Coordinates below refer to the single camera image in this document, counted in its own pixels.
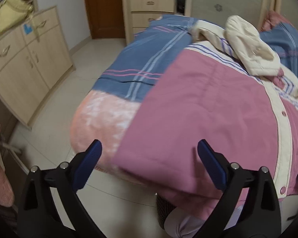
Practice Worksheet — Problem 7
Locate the upper wardrobe drawer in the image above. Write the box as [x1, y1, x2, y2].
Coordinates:
[130, 0, 176, 13]

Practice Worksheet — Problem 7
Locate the blue sticker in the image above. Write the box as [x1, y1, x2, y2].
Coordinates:
[23, 24, 33, 35]

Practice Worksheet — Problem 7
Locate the wardrobe drawer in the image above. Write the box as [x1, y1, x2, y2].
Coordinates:
[130, 0, 176, 13]
[131, 12, 164, 28]

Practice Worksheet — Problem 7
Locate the brown wooden door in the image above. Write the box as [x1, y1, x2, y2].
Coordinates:
[85, 0, 125, 39]

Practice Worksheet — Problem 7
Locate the peach fleece blanket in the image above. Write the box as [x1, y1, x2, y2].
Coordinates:
[70, 90, 141, 178]

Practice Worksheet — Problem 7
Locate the yellow backpack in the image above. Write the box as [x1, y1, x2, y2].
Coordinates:
[0, 0, 34, 36]

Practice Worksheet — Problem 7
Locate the blue plaid bed cover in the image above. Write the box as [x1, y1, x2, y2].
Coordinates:
[93, 14, 298, 103]

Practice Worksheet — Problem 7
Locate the pink folded quilt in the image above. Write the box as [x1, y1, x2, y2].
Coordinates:
[260, 10, 292, 32]

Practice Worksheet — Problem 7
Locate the light wood sideboard cabinet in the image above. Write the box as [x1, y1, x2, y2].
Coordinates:
[0, 7, 75, 128]

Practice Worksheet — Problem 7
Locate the lavender trouser knee right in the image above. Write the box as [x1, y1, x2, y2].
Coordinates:
[164, 206, 242, 238]

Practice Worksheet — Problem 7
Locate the pink and cream hooded jacket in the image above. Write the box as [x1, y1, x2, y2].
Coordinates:
[111, 16, 298, 219]

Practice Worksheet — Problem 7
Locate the lower wardrobe drawer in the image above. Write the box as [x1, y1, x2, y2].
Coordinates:
[131, 12, 164, 28]

